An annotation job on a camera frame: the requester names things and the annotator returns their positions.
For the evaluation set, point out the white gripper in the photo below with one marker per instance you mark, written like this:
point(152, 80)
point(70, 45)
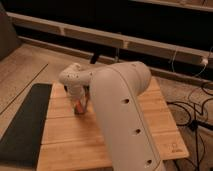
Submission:
point(78, 92)

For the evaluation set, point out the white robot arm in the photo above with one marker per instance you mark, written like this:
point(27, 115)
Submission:
point(114, 91)

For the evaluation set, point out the blue sponge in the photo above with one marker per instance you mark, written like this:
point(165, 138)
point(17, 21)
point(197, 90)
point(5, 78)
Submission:
point(78, 112)

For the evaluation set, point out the light wooden board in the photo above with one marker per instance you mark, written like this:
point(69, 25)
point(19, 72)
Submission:
point(74, 143)

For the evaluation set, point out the black floor mat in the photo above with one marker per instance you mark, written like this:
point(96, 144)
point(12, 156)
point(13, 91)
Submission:
point(20, 144)

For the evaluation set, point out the white wooden shelf frame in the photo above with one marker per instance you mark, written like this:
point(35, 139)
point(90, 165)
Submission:
point(116, 40)

